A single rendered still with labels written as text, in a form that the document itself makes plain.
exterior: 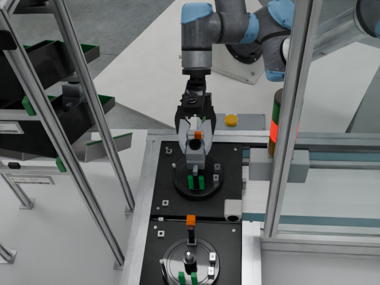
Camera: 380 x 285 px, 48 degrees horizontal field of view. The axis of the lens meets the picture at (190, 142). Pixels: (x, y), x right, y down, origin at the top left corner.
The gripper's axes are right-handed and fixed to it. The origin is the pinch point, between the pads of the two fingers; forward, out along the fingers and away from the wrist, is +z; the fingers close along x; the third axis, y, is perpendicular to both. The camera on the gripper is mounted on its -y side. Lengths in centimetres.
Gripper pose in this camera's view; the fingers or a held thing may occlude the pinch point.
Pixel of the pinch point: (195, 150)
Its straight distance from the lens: 106.6
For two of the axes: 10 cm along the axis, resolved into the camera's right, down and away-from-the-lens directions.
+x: -9.9, -0.3, 1.1
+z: 0.0, 9.8, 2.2
